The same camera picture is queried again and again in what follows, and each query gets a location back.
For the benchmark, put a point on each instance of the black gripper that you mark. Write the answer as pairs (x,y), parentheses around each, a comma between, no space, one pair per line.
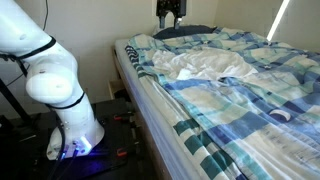
(171,7)

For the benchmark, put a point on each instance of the white t-shirt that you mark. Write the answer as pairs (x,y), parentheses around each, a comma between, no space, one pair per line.
(206,63)

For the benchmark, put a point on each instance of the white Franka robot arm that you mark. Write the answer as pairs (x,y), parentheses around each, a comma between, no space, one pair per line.
(53,83)

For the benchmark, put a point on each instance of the dark blue pillow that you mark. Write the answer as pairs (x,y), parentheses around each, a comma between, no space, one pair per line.
(186,31)

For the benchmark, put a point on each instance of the white mattress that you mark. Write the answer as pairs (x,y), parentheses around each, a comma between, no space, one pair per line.
(150,106)

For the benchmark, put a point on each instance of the red black clamp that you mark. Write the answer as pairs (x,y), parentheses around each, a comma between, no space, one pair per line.
(124,116)
(122,152)

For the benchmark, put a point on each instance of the blue white plaid duvet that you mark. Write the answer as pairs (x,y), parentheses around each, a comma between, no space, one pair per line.
(250,116)

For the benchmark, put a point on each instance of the black tripod leg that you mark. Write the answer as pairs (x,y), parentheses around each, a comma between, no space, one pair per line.
(13,100)

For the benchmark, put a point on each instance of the wooden bed frame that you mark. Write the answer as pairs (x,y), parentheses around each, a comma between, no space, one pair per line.
(146,140)

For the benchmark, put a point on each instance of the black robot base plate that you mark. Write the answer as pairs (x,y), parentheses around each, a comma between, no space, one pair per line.
(110,140)

